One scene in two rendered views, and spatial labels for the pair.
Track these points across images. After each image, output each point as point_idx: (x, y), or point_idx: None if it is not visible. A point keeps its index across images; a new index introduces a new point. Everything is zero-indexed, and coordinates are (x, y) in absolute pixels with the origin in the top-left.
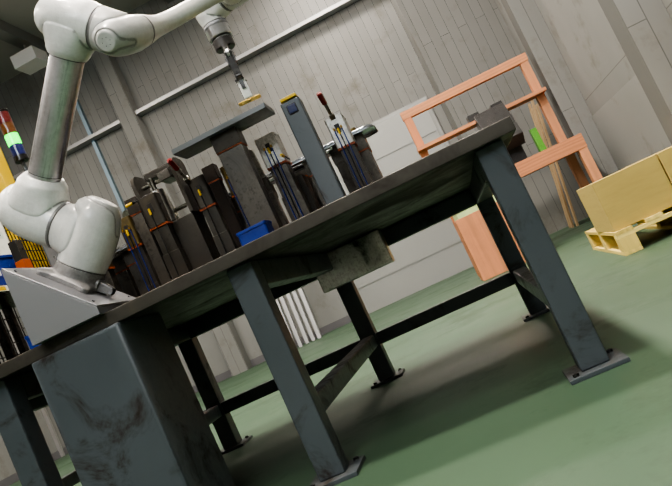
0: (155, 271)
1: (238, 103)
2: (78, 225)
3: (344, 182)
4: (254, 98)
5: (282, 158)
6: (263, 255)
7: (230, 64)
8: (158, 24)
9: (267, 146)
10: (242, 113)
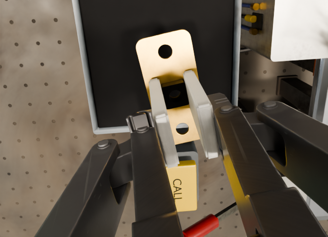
0: None
1: (137, 42)
2: None
3: (308, 96)
4: (178, 112)
5: (241, 40)
6: None
7: (51, 223)
8: None
9: (257, 20)
10: (79, 46)
